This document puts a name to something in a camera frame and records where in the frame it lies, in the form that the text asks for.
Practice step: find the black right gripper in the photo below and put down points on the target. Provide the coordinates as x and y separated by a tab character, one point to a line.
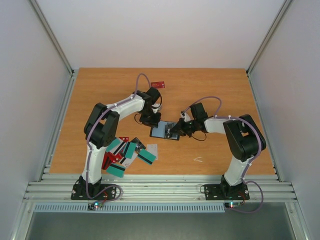
182	126

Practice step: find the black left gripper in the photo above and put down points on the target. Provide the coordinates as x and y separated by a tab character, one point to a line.
153	123

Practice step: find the black leather card holder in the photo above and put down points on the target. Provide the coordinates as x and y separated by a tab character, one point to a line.
159	132

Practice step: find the black vip card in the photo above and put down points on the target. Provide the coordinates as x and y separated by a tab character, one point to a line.
167	131

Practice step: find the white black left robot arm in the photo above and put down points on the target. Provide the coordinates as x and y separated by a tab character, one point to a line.
101	126

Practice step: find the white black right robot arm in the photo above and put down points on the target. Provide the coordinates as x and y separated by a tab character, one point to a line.
244	138

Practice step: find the black card in pile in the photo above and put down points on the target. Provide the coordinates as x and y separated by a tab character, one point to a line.
138	144

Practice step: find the small red card top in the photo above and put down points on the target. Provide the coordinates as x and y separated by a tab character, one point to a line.
124	139

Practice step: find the teal card middle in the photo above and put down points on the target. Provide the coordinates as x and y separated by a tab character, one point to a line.
129	150

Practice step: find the teal card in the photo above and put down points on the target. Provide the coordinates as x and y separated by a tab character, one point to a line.
129	150
116	170
146	156
113	145

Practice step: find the red card far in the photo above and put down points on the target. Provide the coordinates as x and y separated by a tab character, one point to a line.
158	84

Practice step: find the teal card right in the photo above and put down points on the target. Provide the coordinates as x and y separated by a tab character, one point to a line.
146	156

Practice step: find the teal card top left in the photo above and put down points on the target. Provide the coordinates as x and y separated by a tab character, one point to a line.
113	145

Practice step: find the white floral card in pile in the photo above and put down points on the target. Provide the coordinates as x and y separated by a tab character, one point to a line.
126	162

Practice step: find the red card left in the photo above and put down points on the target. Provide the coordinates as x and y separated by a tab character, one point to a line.
107	161

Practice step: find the teal card front bottom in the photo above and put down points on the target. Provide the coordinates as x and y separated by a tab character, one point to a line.
116	170

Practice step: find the right controller board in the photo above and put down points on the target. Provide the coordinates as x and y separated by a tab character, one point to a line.
232	205

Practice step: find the controller board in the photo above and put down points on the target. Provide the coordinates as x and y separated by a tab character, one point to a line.
232	205
95	206

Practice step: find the left controller board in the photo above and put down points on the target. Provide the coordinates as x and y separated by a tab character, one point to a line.
95	206

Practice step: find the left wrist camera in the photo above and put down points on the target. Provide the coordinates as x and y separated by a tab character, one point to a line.
156	107

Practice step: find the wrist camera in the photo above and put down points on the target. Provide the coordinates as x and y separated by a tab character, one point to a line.
156	107
185	116

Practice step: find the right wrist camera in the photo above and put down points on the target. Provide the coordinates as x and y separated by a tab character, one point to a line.
185	116

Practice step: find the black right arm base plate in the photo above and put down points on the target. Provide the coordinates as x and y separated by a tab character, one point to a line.
214	192

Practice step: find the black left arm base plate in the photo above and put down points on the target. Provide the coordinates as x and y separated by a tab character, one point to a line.
97	191

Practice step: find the grey slotted cable duct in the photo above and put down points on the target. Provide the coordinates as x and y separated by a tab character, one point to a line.
126	208

